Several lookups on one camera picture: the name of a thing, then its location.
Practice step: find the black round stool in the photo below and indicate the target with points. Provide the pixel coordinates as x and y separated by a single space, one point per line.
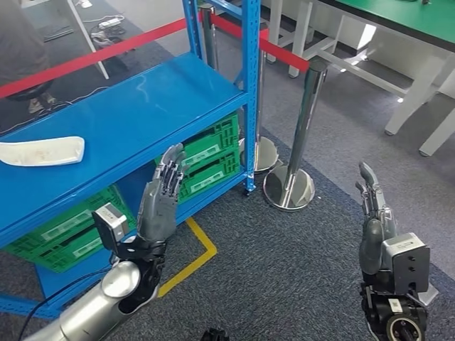
32 91

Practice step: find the black bag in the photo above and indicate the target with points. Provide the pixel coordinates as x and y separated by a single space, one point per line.
106 37

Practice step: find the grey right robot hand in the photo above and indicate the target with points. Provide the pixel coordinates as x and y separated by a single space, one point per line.
371 249

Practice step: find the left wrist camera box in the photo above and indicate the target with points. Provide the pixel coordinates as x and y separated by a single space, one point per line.
108 226

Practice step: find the black robot body part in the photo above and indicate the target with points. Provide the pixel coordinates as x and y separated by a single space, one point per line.
215 335

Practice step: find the chrome stanchion post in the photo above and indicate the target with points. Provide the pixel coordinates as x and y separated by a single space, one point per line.
209 42

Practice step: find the white curved plastic part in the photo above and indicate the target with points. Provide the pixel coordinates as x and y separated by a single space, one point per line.
38 151

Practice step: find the blue metal shelf rack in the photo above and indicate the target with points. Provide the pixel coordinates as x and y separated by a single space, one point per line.
124 117

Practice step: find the large chrome round floor base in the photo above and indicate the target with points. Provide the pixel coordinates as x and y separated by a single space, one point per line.
289 188

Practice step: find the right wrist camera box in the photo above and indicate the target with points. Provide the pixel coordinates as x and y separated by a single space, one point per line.
409 263

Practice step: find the red barrier belt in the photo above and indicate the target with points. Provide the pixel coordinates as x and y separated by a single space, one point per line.
88 59
284 54

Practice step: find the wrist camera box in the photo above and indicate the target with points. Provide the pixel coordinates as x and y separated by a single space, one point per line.
409 263
108 226

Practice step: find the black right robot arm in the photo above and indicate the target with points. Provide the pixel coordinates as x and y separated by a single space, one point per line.
376 315

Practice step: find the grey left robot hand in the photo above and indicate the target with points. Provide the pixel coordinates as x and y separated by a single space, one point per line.
158 212

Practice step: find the white power strip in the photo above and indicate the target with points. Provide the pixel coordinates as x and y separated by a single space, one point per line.
110 21

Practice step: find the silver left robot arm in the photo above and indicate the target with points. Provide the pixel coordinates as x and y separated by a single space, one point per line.
92 310

